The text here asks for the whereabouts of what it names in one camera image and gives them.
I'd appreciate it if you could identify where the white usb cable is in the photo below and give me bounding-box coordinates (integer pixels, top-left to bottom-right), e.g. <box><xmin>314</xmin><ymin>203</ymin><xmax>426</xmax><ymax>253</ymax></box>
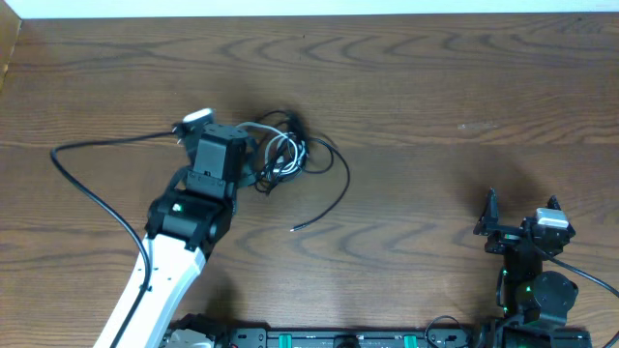
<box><xmin>235</xmin><ymin>121</ymin><xmax>309</xmax><ymax>176</ymax></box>

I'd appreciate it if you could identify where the black thin cable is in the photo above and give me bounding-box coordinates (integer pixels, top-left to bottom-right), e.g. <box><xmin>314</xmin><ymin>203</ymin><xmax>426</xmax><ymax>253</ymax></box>
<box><xmin>251</xmin><ymin>109</ymin><xmax>351</xmax><ymax>233</ymax></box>

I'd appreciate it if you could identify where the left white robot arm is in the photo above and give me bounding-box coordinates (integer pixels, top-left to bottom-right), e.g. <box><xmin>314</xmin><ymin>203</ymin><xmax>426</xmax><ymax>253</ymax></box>
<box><xmin>96</xmin><ymin>123</ymin><xmax>249</xmax><ymax>347</ymax></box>

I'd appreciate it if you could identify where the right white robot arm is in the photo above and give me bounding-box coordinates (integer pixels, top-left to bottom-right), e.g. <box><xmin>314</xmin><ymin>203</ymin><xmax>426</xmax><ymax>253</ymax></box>
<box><xmin>471</xmin><ymin>189</ymin><xmax>592</xmax><ymax>348</ymax></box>

